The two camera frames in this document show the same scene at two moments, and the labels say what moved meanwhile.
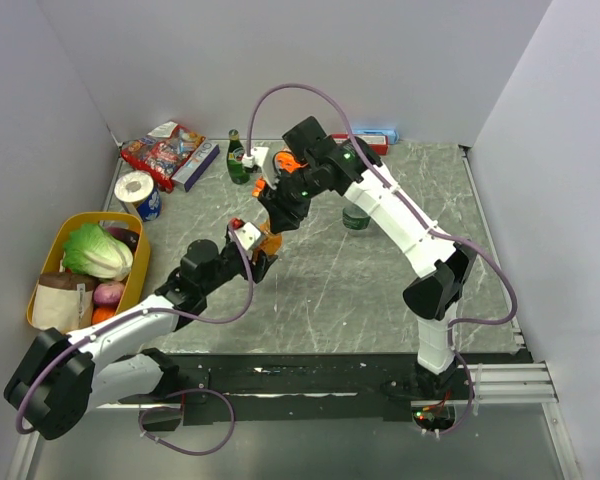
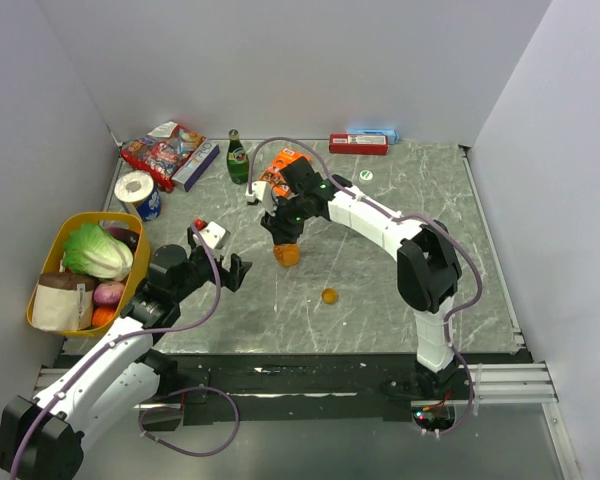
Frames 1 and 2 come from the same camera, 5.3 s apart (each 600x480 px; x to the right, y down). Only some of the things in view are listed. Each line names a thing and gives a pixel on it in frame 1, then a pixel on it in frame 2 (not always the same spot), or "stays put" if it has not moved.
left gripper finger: (260, 262) to (238, 269)
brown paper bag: (63, 301) stays put
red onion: (108, 293) stays put
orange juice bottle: (270, 242) to (286, 254)
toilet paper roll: (137, 187) stays put
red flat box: (378, 143) stays put
